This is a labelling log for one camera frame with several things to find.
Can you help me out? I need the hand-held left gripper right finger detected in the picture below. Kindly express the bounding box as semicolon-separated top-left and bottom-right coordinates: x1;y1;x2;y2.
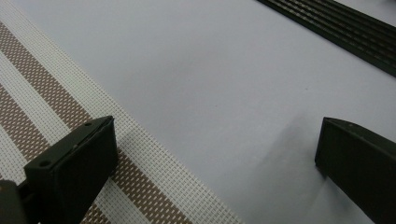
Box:
314;117;396;224

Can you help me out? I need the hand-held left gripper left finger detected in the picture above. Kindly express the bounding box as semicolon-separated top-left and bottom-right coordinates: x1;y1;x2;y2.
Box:
23;115;120;224

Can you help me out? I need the black grooved rail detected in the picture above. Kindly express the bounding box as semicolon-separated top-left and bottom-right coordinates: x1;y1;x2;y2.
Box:
256;0;396;77

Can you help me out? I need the striped woven placemat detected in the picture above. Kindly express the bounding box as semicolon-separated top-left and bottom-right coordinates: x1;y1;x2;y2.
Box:
0;0;246;224

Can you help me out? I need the black chopstick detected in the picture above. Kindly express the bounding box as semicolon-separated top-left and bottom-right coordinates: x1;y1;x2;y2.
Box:
302;0;396;50
271;0;396;69
286;0;396;60

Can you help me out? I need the black ribbed strip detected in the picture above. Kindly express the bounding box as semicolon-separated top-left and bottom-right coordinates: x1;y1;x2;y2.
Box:
317;0;396;41

